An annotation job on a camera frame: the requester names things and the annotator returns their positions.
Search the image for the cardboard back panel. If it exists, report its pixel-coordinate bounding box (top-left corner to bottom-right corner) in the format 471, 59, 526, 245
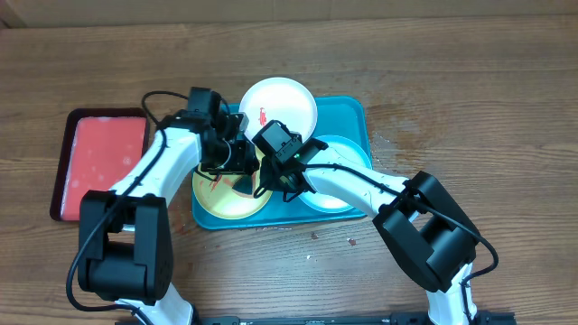
1, 0, 577, 28

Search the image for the dark red water tray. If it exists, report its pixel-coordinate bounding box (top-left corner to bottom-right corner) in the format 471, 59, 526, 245
49, 107, 149, 222

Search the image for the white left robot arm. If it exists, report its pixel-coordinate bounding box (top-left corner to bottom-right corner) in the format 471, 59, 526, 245
66, 88, 259, 324

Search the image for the yellow-green plate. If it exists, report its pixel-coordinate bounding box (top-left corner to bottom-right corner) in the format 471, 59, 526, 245
192, 170, 272, 220

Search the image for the light blue plate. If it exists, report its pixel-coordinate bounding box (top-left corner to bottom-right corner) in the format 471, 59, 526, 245
299, 135, 372, 214

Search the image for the green and tan sponge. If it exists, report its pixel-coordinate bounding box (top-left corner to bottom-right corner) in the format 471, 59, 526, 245
232, 175, 253, 196

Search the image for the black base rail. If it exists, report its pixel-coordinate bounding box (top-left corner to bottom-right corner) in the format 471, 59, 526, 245
115, 311, 517, 325

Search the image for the blue plastic tray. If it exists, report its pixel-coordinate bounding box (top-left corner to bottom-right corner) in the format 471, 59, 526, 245
192, 96, 371, 230

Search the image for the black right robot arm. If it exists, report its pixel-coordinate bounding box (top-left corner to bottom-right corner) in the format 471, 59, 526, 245
252, 120, 480, 324

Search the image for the white plate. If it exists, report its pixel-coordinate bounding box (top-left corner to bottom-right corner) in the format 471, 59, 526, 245
238, 77, 318, 141

